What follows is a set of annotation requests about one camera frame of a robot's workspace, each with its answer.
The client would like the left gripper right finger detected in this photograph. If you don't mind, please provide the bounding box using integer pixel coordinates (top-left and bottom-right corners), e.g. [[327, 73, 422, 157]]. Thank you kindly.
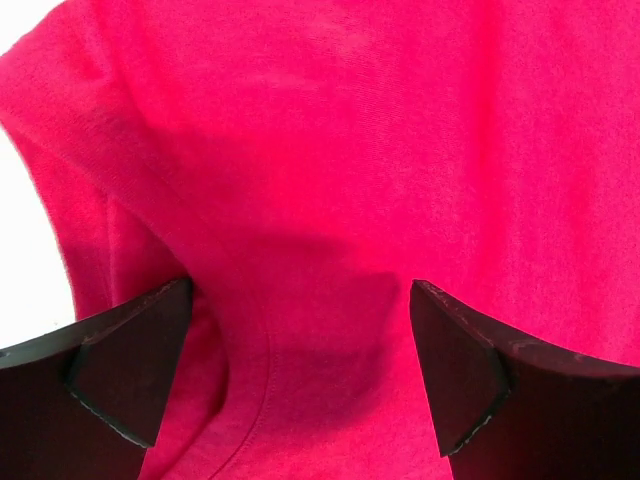
[[410, 280, 639, 480]]

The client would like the red t shirt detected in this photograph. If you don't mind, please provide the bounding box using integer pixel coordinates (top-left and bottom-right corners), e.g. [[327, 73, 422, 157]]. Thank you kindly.
[[1, 1, 639, 479]]

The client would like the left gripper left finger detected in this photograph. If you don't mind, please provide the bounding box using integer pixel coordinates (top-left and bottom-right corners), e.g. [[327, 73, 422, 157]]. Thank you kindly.
[[1, 278, 192, 480]]

